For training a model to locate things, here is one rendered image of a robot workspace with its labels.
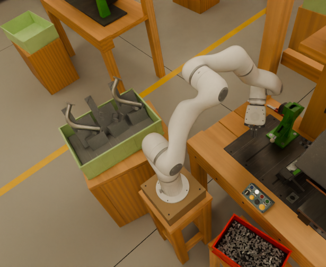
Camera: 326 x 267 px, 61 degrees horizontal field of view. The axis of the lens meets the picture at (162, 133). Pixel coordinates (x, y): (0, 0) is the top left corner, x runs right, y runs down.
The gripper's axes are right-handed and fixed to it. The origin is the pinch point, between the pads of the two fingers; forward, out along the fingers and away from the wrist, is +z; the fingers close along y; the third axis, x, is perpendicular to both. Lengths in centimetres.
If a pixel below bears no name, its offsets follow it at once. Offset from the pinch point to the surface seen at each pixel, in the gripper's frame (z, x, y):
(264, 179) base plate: 26.6, 10.6, 7.3
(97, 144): 21, 0, -102
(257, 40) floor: -93, 253, -39
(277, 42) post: -50, 21, 5
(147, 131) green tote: 8, 10, -70
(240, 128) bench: 2.5, 34.3, -12.7
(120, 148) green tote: 19, -2, -82
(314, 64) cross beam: -39, 27, 25
